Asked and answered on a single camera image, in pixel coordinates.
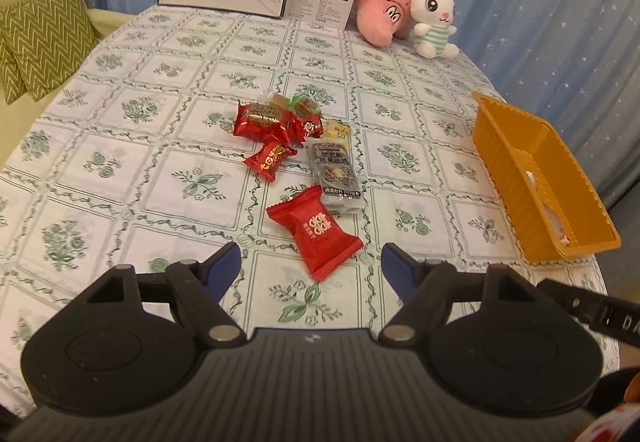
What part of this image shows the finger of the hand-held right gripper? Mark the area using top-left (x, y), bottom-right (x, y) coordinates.
top-left (536, 276), bottom-right (640, 349)

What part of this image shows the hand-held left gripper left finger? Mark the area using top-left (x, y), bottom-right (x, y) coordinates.
top-left (87, 242), bottom-right (248, 349)

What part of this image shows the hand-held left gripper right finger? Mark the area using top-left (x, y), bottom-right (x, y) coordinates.
top-left (377, 242), bottom-right (539, 348)

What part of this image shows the large red snack packet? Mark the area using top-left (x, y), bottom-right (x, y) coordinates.
top-left (265, 185), bottom-right (365, 282)

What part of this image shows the black grey snack packet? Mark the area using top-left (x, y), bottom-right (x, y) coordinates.
top-left (306, 138), bottom-right (366, 217)

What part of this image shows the small red snack packet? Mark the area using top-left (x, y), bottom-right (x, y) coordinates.
top-left (243, 139), bottom-right (297, 183)

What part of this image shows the yellow snack packet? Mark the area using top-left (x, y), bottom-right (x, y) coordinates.
top-left (320, 119), bottom-right (353, 143)

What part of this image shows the yellow plastic basket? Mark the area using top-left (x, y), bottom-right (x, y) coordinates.
top-left (471, 91), bottom-right (622, 263)

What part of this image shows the red snack packet gold print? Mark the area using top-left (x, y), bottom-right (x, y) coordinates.
top-left (234, 102), bottom-right (296, 143)

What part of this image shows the red candy packet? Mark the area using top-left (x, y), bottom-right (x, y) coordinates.
top-left (292, 115), bottom-right (326, 143)

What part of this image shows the brown candy clear wrapper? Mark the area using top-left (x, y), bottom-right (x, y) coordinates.
top-left (260, 92), bottom-right (293, 110)

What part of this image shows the green brown candy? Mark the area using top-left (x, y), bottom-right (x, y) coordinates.
top-left (289, 92), bottom-right (323, 118)

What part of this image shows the person's red patterned clothing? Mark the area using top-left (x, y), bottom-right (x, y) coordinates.
top-left (607, 369), bottom-right (640, 442)

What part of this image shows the white bunny plush toy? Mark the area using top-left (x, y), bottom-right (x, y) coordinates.
top-left (405, 0), bottom-right (460, 59)

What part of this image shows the light green sofa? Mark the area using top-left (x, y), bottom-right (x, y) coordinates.
top-left (0, 0), bottom-right (136, 163)

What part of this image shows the small green zigzag cushion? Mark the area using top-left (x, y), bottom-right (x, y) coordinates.
top-left (0, 42), bottom-right (26, 104)

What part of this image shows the large green zigzag cushion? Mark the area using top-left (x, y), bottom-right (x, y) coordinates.
top-left (0, 0), bottom-right (98, 100)

